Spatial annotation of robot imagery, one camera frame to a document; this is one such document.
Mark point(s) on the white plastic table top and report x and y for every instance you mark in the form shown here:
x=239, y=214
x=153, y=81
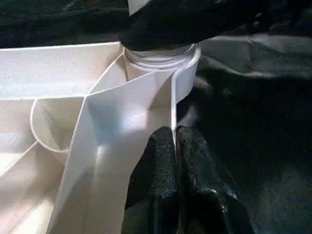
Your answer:
x=48, y=85

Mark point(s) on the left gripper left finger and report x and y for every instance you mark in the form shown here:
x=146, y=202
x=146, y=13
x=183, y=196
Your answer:
x=153, y=185

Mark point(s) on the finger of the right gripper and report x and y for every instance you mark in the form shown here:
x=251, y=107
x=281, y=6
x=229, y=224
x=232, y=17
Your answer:
x=182, y=26

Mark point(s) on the white plastic table leg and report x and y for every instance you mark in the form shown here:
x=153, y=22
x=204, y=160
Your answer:
x=158, y=57

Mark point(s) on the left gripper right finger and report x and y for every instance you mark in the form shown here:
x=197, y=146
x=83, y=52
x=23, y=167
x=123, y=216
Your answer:
x=204, y=190

